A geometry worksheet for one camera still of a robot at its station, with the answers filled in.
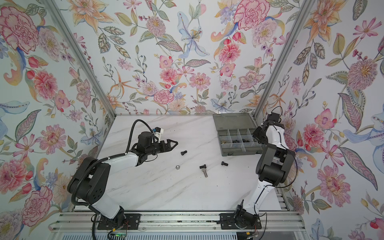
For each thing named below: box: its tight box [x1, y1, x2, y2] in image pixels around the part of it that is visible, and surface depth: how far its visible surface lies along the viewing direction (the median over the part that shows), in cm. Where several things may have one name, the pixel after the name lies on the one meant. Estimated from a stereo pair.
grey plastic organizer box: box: [212, 112, 264, 157], surface depth 106 cm
